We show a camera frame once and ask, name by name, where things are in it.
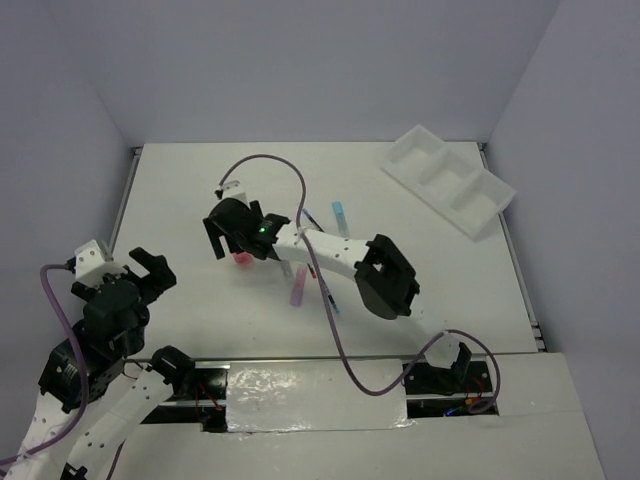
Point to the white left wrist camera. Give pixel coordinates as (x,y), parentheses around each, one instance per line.
(93,261)

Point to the dark blue pen refill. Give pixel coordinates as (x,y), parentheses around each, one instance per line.
(312,220)

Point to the white three-compartment tray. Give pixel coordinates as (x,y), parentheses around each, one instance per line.
(462,192)

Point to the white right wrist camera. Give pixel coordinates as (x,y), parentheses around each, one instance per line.
(231,189)

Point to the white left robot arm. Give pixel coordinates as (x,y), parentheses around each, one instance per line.
(69,436)

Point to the purple highlighter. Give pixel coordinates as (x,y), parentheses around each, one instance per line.
(297,291)

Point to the light blue pen refill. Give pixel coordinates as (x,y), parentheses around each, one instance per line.
(332,308)

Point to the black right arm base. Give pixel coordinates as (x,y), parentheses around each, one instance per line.
(464,390)

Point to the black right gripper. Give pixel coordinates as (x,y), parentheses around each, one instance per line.
(215,230)

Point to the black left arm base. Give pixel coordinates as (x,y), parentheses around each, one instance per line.
(198,393)

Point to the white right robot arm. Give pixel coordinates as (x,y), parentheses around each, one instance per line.
(385,279)

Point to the silver tape sheet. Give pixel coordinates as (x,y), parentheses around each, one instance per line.
(301,396)

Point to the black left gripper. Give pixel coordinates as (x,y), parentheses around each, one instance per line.
(161,274)

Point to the orange highlighter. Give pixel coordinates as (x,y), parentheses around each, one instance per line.
(287,272)

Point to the blue highlighter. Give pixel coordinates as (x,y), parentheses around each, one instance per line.
(341,219)

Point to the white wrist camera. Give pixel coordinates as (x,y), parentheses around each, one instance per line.
(93,261)
(231,189)

